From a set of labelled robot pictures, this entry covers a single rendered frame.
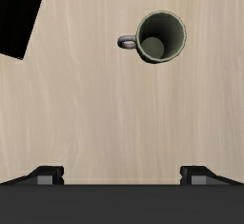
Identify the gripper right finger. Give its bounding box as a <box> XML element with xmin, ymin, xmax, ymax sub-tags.
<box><xmin>179</xmin><ymin>165</ymin><xmax>244</xmax><ymax>186</ymax></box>

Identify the green mug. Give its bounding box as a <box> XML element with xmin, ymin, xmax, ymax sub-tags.
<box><xmin>116</xmin><ymin>10</ymin><xmax>188</xmax><ymax>65</ymax></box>

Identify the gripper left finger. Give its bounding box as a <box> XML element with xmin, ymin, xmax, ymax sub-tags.
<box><xmin>0</xmin><ymin>165</ymin><xmax>66</xmax><ymax>186</ymax></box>

